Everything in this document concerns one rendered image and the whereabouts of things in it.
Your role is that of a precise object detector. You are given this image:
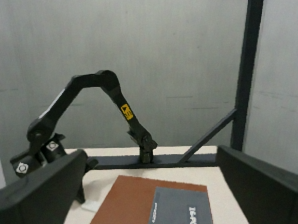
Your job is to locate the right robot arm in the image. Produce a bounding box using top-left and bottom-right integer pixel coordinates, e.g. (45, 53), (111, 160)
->
(10, 70), (158, 178)

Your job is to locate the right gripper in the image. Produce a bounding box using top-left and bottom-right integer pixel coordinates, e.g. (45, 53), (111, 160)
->
(48, 152), (99, 204)

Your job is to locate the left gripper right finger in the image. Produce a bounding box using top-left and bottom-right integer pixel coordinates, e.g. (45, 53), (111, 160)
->
(215, 145), (298, 224)

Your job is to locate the brown wooden stand with white legs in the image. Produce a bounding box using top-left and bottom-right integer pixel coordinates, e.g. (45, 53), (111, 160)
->
(89, 175), (213, 224)

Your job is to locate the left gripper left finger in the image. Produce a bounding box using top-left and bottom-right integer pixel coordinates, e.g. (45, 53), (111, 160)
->
(0, 149), (86, 224)

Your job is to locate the black network switch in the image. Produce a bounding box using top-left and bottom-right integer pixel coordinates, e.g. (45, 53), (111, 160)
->
(148, 186), (213, 224)

